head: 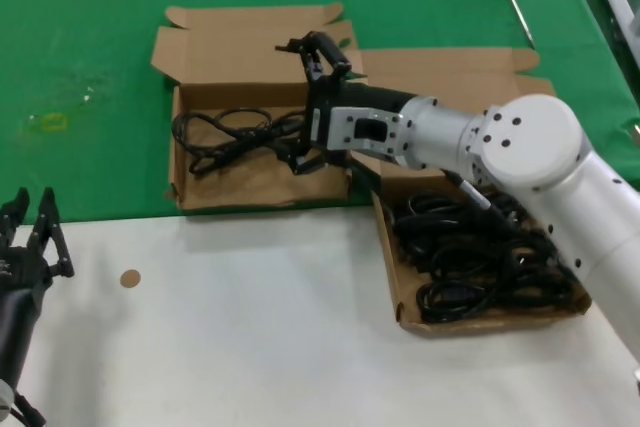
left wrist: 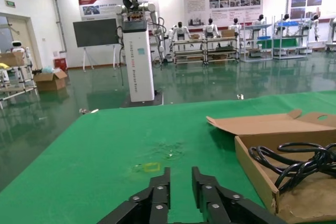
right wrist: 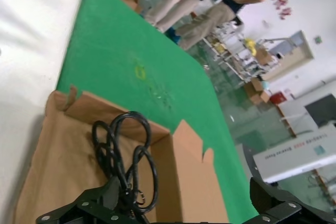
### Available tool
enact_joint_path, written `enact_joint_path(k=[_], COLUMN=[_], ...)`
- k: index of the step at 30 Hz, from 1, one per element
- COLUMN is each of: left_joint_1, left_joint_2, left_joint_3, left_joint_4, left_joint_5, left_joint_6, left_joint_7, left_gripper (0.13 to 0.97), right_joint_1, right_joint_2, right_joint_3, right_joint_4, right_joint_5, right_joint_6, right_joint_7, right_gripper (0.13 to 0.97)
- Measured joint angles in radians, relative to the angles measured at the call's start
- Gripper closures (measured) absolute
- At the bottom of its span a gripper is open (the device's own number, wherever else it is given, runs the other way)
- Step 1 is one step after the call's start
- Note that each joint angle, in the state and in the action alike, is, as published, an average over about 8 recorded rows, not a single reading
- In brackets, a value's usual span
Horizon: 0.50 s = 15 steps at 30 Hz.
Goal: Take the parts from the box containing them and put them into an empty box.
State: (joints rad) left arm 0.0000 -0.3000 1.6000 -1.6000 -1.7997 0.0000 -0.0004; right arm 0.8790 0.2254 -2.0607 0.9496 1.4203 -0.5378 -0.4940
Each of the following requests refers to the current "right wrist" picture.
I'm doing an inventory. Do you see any person in light trousers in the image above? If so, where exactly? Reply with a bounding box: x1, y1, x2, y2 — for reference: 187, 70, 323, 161
151, 0, 238, 34

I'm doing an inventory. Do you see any black power cord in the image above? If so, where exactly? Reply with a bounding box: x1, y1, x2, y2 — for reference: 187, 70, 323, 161
91, 111, 160, 215

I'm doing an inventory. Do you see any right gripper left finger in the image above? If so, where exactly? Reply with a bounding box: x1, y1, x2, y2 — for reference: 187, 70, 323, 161
35, 176, 121, 224

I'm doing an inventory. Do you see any white tube shelving rack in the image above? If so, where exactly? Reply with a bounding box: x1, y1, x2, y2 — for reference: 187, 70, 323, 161
203, 23, 266, 83

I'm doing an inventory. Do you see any dark pedestal base plate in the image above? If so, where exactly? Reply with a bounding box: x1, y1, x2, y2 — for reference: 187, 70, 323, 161
243, 144, 266, 183

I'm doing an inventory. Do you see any person in khaki trousers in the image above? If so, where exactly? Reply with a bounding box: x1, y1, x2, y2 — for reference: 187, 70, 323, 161
174, 0, 271, 51

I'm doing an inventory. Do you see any yellow soft object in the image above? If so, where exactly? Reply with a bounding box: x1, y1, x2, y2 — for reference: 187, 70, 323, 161
243, 38, 257, 53

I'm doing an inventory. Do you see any cardboard box on rack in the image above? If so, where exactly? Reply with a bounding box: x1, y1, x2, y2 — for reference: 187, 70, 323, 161
256, 47, 274, 65

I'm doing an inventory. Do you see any grey doorway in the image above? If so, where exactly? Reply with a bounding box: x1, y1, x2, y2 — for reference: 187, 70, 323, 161
262, 30, 314, 82

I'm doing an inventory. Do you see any open cardboard floor box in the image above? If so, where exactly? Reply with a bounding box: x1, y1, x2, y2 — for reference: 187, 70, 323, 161
245, 77, 271, 105

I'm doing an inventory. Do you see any black board on stand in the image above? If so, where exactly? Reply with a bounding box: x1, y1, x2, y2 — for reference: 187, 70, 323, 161
304, 93, 336, 128

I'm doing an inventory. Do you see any white pedestal robot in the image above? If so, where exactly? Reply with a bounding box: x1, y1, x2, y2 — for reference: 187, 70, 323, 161
251, 126, 336, 183

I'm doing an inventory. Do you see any red bin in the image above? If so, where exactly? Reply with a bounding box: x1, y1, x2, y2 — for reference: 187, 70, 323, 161
269, 91, 287, 106

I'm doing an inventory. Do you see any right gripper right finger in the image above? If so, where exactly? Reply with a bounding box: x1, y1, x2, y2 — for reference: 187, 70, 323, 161
249, 176, 303, 224

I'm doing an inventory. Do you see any green table cloth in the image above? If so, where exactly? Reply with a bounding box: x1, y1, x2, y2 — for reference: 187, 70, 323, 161
55, 0, 263, 224

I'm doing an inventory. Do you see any cardboard box with torn wall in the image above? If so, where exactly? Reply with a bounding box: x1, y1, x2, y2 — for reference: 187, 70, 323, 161
12, 84, 229, 224

